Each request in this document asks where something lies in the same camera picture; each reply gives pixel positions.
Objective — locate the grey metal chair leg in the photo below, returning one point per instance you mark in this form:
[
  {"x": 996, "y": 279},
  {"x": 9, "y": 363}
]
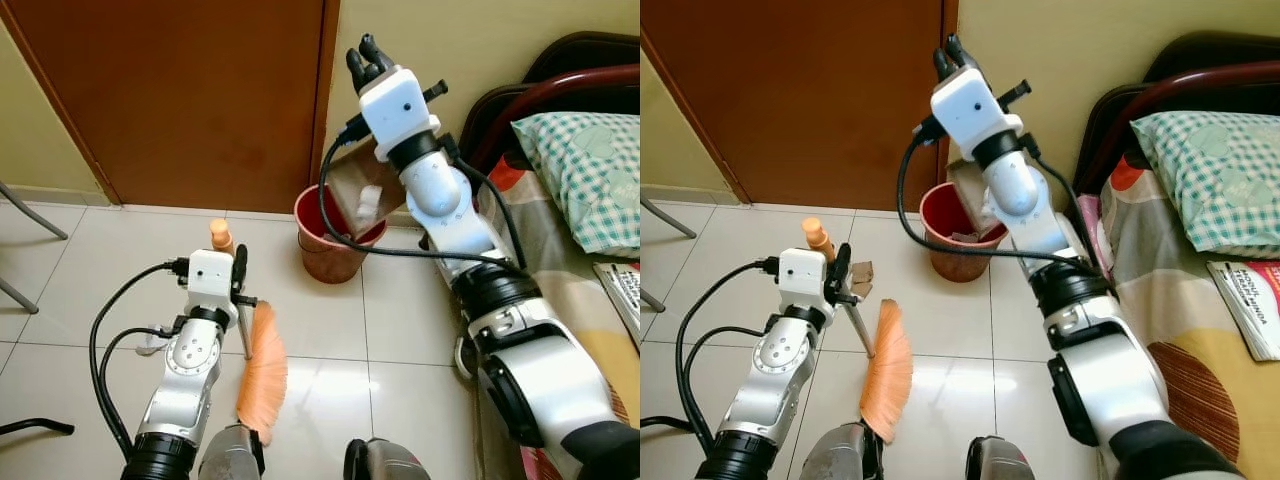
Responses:
[
  {"x": 652, "y": 299},
  {"x": 18, "y": 296},
  {"x": 662, "y": 218},
  {"x": 35, "y": 213}
]

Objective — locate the green checkered pillow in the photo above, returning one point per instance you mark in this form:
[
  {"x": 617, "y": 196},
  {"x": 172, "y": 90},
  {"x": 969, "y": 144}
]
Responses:
[
  {"x": 590, "y": 175},
  {"x": 1215, "y": 175}
]

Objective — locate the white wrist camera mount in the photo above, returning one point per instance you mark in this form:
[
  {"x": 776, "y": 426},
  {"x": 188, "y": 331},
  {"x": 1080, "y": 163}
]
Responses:
[
  {"x": 398, "y": 110},
  {"x": 800, "y": 280},
  {"x": 968, "y": 105},
  {"x": 208, "y": 280}
]

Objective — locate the brown paper bag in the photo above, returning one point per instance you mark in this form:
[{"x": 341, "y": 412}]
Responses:
[
  {"x": 350, "y": 180},
  {"x": 968, "y": 190}
]

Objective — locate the red plastic waste bin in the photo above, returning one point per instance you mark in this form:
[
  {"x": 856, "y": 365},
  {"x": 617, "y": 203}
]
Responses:
[
  {"x": 330, "y": 260},
  {"x": 960, "y": 265}
]

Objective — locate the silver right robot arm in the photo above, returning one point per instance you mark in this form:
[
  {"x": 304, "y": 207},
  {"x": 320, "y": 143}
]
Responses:
[
  {"x": 1110, "y": 380},
  {"x": 540, "y": 380}
]

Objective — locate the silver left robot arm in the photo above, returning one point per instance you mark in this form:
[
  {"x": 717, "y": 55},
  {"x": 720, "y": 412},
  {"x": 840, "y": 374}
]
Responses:
[
  {"x": 185, "y": 390},
  {"x": 770, "y": 380}
]

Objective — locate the black bar on floor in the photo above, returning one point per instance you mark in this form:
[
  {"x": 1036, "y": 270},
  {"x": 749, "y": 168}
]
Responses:
[
  {"x": 40, "y": 425},
  {"x": 660, "y": 421}
]

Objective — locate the white paper scrap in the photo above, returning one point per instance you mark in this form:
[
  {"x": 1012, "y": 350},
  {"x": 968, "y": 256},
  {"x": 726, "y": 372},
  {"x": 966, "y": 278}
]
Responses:
[{"x": 150, "y": 346}]

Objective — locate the grey right robot leg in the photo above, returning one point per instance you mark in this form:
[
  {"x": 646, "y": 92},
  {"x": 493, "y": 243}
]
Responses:
[
  {"x": 385, "y": 462},
  {"x": 1000, "y": 460}
]

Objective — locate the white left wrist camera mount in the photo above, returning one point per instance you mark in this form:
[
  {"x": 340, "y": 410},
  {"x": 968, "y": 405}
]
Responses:
[
  {"x": 208, "y": 280},
  {"x": 800, "y": 280}
]

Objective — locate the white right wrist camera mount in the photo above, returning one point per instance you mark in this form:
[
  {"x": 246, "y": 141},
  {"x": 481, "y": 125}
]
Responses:
[
  {"x": 398, "y": 110},
  {"x": 968, "y": 105}
]

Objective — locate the brown wooden door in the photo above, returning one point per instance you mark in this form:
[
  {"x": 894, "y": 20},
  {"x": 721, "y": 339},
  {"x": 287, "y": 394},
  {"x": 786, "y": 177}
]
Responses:
[
  {"x": 180, "y": 90},
  {"x": 800, "y": 90}
]

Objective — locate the dark wooden bed headboard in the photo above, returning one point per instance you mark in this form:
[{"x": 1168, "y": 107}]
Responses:
[
  {"x": 570, "y": 85},
  {"x": 1200, "y": 80}
]

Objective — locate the orange bristle broom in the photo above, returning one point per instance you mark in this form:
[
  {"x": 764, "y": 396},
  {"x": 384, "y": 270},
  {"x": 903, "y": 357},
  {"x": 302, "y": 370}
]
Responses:
[
  {"x": 265, "y": 380},
  {"x": 888, "y": 375}
]

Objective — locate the white and red magazine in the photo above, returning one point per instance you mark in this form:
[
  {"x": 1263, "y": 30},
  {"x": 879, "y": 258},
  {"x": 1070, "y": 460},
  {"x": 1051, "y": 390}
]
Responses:
[
  {"x": 622, "y": 290},
  {"x": 1250, "y": 305}
]

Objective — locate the small brown cardboard scrap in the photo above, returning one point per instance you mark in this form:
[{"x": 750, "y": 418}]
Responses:
[{"x": 862, "y": 278}]

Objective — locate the crumpled white paper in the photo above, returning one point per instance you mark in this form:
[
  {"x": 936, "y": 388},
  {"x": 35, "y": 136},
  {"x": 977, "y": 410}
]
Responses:
[{"x": 366, "y": 205}]

